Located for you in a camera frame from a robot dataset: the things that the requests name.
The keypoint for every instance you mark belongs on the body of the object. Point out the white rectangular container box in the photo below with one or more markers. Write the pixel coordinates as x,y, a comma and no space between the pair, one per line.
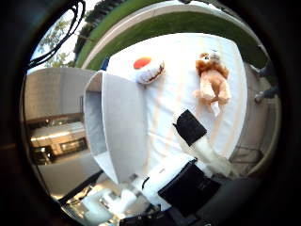
122,125

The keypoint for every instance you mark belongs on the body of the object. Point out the brown lion plush toy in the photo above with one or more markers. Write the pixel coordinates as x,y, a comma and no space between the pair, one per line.
213,81

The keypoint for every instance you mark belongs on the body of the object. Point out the white plush toy orange spot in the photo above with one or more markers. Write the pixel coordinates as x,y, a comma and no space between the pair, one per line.
147,70

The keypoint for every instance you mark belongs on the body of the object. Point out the white tablecloth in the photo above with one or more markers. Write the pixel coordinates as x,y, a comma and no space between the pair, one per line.
182,62

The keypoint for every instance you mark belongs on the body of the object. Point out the tree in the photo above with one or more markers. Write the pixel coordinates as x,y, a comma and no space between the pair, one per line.
53,40

